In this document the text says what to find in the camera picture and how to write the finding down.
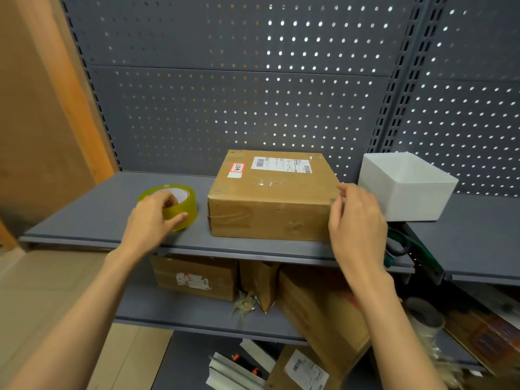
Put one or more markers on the brown cardboard box white labels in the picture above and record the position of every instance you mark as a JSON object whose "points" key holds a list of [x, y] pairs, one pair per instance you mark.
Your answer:
{"points": [[268, 203]]}

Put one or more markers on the cardboard box torn white sticker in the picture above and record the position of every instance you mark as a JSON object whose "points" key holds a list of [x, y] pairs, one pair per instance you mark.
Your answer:
{"points": [[195, 276]]}

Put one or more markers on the person's left hand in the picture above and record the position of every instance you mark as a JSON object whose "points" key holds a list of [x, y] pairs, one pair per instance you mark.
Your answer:
{"points": [[150, 227]]}

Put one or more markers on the white plastic bin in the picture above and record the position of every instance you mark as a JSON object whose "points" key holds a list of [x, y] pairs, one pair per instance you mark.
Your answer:
{"points": [[410, 186]]}

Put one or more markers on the white flat strips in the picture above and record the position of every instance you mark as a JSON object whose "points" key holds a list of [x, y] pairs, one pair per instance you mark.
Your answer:
{"points": [[235, 369]]}

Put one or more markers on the cardboard box barcode label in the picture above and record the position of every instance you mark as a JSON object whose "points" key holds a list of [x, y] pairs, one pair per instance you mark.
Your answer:
{"points": [[296, 371]]}

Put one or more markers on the cardboard box red lettering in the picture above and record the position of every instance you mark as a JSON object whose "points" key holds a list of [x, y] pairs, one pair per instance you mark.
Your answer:
{"points": [[321, 316]]}

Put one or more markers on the yellow tape roll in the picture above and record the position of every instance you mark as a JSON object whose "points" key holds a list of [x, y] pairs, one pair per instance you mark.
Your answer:
{"points": [[187, 207]]}

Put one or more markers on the cardboard box red blue print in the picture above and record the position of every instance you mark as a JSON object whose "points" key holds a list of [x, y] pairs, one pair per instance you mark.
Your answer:
{"points": [[487, 337]]}

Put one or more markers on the grey slotted upright post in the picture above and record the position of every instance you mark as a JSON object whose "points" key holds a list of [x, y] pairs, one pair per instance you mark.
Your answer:
{"points": [[91, 81], [408, 73]]}

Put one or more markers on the person's left forearm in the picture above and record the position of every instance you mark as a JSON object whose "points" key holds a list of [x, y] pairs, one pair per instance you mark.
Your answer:
{"points": [[69, 324]]}

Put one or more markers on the crumpled clear plastic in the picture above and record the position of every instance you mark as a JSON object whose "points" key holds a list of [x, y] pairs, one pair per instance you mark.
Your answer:
{"points": [[443, 361]]}

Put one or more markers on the person's right hand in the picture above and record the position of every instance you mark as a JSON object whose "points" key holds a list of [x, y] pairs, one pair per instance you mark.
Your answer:
{"points": [[357, 239]]}

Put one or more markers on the white tape roll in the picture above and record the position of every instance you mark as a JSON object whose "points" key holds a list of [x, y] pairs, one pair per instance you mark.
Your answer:
{"points": [[424, 316]]}

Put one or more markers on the grey perforated back panel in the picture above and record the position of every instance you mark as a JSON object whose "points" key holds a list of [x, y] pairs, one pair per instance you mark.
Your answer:
{"points": [[223, 89], [467, 97]]}

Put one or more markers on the black scissors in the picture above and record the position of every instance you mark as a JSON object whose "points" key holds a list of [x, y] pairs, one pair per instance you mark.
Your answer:
{"points": [[396, 245]]}

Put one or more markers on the person's right forearm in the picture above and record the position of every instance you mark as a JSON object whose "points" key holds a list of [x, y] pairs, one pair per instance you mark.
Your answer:
{"points": [[402, 337]]}

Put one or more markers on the brown wooden panel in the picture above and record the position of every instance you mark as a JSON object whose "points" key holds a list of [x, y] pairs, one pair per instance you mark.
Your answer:
{"points": [[40, 113]]}

